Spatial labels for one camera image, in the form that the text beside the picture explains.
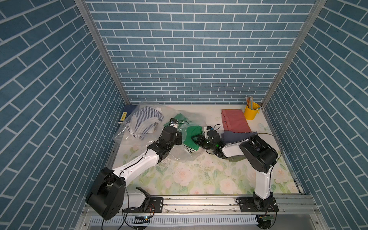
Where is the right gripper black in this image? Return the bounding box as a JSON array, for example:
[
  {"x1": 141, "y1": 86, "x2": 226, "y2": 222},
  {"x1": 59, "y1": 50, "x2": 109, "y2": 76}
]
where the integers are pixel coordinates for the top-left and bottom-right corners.
[{"x1": 192, "y1": 134, "x2": 216, "y2": 152}]

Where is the grey blue garment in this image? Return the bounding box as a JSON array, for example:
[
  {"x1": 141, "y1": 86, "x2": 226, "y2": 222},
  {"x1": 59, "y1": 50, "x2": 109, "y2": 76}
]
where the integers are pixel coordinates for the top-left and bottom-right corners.
[{"x1": 221, "y1": 131, "x2": 258, "y2": 144}]

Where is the bright green garment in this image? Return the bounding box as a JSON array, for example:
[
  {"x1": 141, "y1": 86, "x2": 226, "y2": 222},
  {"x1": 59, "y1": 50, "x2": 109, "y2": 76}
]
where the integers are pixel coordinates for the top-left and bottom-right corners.
[{"x1": 163, "y1": 113, "x2": 203, "y2": 153}]

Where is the clear vacuum bag with valve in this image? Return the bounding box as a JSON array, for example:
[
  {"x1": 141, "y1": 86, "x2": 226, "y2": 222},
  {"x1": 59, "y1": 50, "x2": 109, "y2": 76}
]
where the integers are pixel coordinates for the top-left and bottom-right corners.
[{"x1": 159, "y1": 105, "x2": 207, "y2": 163}]

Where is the red garment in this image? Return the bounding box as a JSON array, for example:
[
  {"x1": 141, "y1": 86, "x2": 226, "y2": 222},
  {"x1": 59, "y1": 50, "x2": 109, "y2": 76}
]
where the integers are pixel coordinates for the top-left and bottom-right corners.
[{"x1": 221, "y1": 109, "x2": 252, "y2": 133}]

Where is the striped black white garment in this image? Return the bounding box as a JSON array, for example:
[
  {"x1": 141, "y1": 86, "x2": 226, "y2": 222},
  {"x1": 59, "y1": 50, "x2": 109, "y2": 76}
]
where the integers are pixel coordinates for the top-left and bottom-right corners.
[{"x1": 185, "y1": 145, "x2": 196, "y2": 153}]

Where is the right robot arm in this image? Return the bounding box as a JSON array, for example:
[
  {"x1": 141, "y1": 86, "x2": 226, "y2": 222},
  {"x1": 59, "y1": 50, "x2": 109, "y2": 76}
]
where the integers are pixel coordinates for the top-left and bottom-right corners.
[{"x1": 191, "y1": 128, "x2": 278, "y2": 212}]

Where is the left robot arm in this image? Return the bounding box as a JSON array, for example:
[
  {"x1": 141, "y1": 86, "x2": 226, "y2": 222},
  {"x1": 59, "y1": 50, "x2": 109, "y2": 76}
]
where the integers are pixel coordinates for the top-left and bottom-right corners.
[{"x1": 86, "y1": 124, "x2": 183, "y2": 220}]

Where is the clear bag with striped clothes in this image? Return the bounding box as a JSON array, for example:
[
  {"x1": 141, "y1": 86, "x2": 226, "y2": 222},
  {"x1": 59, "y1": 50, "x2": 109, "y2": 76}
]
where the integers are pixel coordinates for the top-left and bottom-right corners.
[{"x1": 113, "y1": 102, "x2": 164, "y2": 145}]

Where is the yellow pencil cup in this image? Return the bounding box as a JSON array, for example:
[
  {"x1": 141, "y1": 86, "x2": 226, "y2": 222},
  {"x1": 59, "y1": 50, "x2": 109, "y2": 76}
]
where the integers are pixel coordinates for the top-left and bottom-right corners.
[{"x1": 243, "y1": 102, "x2": 261, "y2": 120}]

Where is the dark blue book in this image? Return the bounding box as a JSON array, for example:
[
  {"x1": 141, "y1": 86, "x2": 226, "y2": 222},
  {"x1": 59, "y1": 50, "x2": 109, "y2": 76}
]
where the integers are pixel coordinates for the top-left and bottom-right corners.
[{"x1": 118, "y1": 105, "x2": 137, "y2": 124}]

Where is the coloured pencils bundle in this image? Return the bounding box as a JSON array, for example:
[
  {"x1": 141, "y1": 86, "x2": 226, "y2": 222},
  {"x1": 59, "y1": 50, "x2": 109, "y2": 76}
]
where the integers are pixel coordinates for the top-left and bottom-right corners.
[{"x1": 246, "y1": 96, "x2": 253, "y2": 110}]

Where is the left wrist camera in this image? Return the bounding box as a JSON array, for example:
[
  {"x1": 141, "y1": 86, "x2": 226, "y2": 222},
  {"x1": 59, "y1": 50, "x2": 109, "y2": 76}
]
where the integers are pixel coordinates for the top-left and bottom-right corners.
[{"x1": 169, "y1": 118, "x2": 179, "y2": 129}]

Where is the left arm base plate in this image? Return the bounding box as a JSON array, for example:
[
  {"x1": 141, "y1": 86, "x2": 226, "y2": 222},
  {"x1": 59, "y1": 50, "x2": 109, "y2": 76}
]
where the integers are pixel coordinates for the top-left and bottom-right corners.
[{"x1": 124, "y1": 197, "x2": 164, "y2": 213}]

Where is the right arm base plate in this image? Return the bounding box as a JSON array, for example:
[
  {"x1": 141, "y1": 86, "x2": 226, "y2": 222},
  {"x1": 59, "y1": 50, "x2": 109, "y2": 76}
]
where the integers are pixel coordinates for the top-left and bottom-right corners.
[{"x1": 235, "y1": 196, "x2": 279, "y2": 213}]

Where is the aluminium rail frame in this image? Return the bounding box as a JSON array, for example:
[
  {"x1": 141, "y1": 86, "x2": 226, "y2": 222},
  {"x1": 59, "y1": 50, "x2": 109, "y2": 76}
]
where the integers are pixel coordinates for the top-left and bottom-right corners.
[{"x1": 76, "y1": 194, "x2": 328, "y2": 230}]

